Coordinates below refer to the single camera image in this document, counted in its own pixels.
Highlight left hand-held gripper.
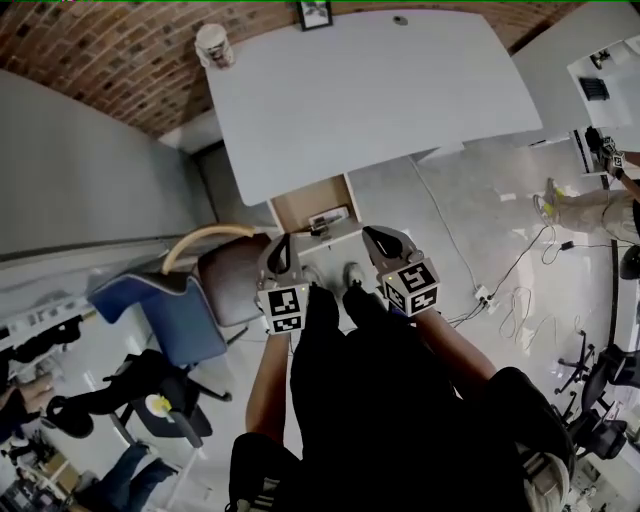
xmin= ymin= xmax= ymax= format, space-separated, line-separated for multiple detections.
xmin=254 ymin=233 xmax=310 ymax=336

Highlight wooden chair brown seat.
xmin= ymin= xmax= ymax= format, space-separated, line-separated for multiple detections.
xmin=160 ymin=223 xmax=274 ymax=329

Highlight person's right forearm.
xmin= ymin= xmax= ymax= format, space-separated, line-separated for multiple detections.
xmin=414 ymin=309 xmax=499 ymax=396

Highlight thin black cable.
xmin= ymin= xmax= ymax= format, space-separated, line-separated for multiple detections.
xmin=449 ymin=224 xmax=576 ymax=326

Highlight person's left forearm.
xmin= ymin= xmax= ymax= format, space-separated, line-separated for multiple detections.
xmin=244 ymin=329 xmax=296 ymax=446

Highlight black picture frame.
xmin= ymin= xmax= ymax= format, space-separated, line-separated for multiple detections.
xmin=297 ymin=1 xmax=335 ymax=32

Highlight person's black clothing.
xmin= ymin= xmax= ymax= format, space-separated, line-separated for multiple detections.
xmin=227 ymin=279 xmax=576 ymax=512

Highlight white desk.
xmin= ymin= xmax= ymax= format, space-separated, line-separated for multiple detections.
xmin=204 ymin=10 xmax=545 ymax=207

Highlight grey refrigerator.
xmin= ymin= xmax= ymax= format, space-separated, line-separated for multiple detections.
xmin=0 ymin=68 xmax=221 ymax=261

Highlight wooden drawer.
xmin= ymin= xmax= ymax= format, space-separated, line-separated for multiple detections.
xmin=268 ymin=172 xmax=365 ymax=251

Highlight blue upholstered chair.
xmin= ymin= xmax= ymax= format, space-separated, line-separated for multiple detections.
xmin=87 ymin=272 xmax=234 ymax=401

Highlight black keyboard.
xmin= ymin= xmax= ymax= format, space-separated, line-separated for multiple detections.
xmin=578 ymin=75 xmax=609 ymax=103

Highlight white shelf unit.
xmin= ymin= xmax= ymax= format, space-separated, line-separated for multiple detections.
xmin=567 ymin=37 xmax=640 ymax=179

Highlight white power strip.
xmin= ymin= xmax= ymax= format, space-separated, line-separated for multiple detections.
xmin=473 ymin=284 xmax=499 ymax=314

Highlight person's right white shoe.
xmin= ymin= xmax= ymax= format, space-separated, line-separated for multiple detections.
xmin=343 ymin=262 xmax=366 ymax=294

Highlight black office chair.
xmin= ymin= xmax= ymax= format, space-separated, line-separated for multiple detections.
xmin=45 ymin=349 xmax=214 ymax=449

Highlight white storage rack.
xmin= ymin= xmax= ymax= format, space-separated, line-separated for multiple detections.
xmin=0 ymin=294 xmax=96 ymax=371

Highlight yellow and white object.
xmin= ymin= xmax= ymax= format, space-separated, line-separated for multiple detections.
xmin=144 ymin=393 xmax=177 ymax=419

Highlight coiled white cable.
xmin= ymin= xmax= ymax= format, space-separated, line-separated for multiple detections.
xmin=499 ymin=287 xmax=586 ymax=351

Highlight black swivel chairs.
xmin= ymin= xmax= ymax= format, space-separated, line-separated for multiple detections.
xmin=554 ymin=329 xmax=640 ymax=461

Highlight white lidded cup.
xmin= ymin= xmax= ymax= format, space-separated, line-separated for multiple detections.
xmin=193 ymin=23 xmax=236 ymax=70

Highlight white power cable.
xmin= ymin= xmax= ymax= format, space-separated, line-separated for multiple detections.
xmin=408 ymin=155 xmax=481 ymax=291

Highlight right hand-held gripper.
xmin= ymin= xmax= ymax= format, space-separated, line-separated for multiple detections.
xmin=362 ymin=226 xmax=441 ymax=319

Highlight beige shoulder strap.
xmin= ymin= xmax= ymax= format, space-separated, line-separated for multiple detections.
xmin=522 ymin=449 xmax=571 ymax=512

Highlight white calculator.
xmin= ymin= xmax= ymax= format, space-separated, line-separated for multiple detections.
xmin=308 ymin=206 xmax=351 ymax=227

